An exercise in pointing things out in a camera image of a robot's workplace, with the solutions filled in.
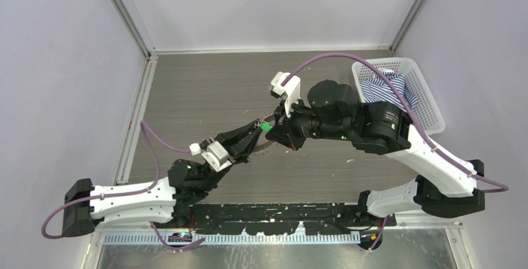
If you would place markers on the blue striped shirt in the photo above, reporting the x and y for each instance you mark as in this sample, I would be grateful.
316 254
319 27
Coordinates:
375 89

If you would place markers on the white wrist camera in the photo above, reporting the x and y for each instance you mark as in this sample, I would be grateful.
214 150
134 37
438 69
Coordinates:
213 153
290 93

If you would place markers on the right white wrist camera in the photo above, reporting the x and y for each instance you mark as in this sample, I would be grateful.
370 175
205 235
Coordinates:
290 93

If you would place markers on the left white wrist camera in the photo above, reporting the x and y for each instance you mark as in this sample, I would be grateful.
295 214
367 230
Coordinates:
213 153

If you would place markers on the white plastic basket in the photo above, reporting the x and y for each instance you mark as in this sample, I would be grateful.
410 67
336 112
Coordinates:
407 78

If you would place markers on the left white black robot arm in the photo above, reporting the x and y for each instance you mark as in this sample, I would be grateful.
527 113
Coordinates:
165 199

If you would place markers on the green key tag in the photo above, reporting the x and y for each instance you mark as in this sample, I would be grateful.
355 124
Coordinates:
265 126

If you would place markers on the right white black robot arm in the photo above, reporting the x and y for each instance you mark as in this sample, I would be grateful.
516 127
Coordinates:
442 188

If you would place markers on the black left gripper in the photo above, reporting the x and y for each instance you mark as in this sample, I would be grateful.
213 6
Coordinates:
238 151

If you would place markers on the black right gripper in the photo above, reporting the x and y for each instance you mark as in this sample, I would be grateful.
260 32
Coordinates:
282 128

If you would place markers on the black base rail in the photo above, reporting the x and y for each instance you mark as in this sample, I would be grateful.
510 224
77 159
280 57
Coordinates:
273 219

